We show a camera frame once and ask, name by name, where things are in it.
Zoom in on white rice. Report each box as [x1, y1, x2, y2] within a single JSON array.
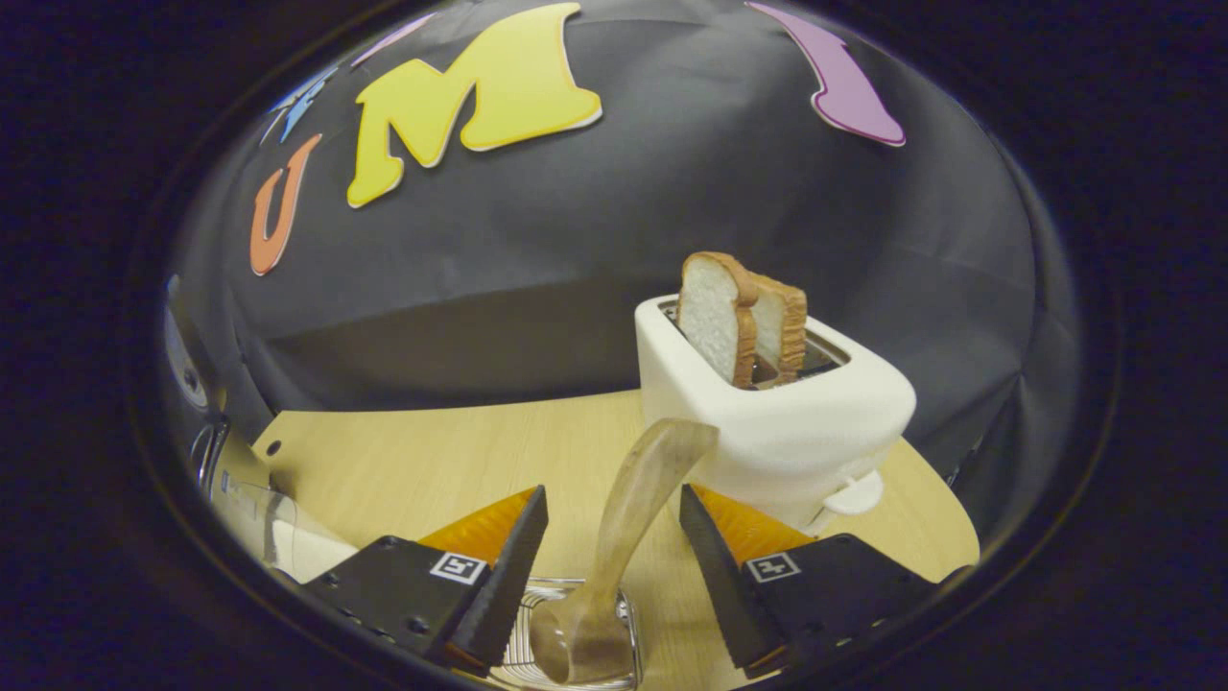
[[272, 518, 358, 584]]

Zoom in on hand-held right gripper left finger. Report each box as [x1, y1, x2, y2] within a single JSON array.
[[305, 485, 550, 673]]

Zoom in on white toaster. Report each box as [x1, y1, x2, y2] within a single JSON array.
[[633, 293, 917, 536]]

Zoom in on clear plastic rice container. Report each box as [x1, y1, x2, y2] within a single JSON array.
[[209, 437, 361, 586]]

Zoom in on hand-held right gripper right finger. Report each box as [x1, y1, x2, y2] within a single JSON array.
[[679, 483, 960, 673]]

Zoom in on wooden spoon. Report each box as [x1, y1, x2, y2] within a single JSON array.
[[530, 417, 720, 685]]

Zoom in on toast bread slice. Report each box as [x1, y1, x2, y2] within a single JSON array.
[[748, 272, 809, 385], [676, 251, 761, 390]]

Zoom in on metal wire chopstick holder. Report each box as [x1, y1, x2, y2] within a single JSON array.
[[484, 576, 642, 691]]

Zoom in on black backdrop cloth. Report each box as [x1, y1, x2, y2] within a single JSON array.
[[163, 0, 1085, 519]]

